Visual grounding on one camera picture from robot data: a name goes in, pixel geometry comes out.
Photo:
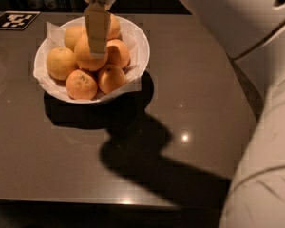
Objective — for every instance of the black white fiducial marker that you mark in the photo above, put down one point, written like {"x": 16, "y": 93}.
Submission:
{"x": 17, "y": 20}

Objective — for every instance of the top back orange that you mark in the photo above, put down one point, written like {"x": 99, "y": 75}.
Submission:
{"x": 114, "y": 28}

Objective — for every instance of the front right orange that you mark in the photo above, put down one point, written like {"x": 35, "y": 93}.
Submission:
{"x": 110, "y": 78}

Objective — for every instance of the right middle orange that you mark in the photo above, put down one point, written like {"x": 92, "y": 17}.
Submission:
{"x": 118, "y": 53}

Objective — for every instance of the white bowl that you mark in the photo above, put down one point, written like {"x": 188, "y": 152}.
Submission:
{"x": 139, "y": 38}

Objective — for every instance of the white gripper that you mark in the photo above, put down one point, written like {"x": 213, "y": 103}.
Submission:
{"x": 97, "y": 16}

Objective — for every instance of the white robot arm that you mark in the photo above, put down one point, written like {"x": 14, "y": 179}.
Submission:
{"x": 252, "y": 33}

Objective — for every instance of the center top orange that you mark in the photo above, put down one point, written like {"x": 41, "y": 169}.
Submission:
{"x": 85, "y": 59}

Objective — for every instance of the orange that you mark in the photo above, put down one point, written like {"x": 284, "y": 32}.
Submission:
{"x": 81, "y": 85}
{"x": 118, "y": 53}
{"x": 110, "y": 78}
{"x": 85, "y": 59}
{"x": 61, "y": 63}
{"x": 72, "y": 35}
{"x": 114, "y": 28}

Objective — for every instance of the back left orange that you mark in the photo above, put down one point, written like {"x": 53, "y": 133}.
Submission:
{"x": 72, "y": 35}

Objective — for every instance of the front left orange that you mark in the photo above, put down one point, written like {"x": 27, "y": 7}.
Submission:
{"x": 81, "y": 85}

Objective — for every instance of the white paper liner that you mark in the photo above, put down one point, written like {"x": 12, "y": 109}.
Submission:
{"x": 133, "y": 79}

